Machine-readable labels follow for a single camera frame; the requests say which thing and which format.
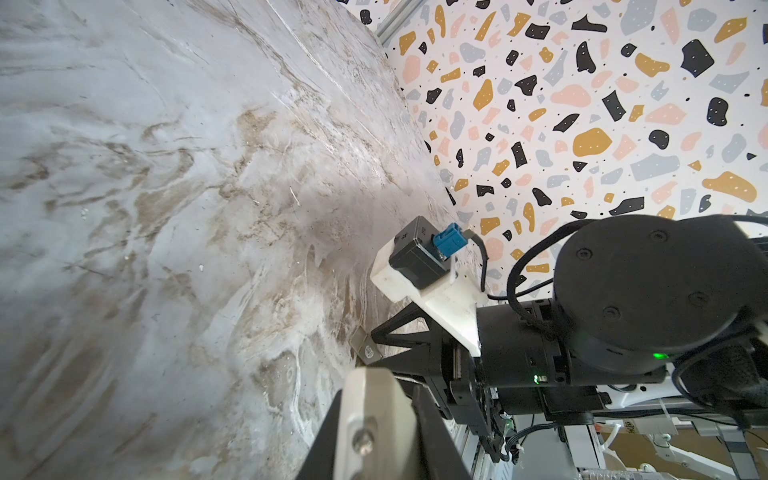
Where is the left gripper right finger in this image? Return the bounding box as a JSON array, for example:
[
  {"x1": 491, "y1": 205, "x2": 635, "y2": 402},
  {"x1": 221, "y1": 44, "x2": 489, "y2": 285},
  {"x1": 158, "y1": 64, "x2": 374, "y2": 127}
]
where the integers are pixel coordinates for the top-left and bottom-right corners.
[{"x1": 411, "y1": 386, "x2": 471, "y2": 480}]

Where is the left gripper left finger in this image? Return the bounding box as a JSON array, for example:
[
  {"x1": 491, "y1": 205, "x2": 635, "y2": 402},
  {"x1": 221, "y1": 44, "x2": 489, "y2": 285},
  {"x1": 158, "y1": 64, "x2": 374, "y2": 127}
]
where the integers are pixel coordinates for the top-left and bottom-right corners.
[{"x1": 296, "y1": 390, "x2": 342, "y2": 480}]

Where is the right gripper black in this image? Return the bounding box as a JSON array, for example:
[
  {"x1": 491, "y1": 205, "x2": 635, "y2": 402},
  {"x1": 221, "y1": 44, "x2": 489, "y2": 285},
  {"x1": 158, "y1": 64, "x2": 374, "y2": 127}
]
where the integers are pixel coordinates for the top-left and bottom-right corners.
[{"x1": 370, "y1": 302, "x2": 510, "y2": 462}]

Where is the white remote control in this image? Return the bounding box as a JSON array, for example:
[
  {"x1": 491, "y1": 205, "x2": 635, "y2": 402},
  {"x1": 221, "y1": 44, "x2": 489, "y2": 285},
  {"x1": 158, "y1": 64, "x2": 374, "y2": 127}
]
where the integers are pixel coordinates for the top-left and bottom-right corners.
[{"x1": 333, "y1": 367, "x2": 423, "y2": 480}]

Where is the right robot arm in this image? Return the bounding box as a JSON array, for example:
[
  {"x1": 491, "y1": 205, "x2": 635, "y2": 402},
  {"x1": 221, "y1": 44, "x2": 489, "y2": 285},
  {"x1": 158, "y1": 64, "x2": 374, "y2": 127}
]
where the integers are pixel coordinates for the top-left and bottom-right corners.
[{"x1": 371, "y1": 215, "x2": 767, "y2": 462}]

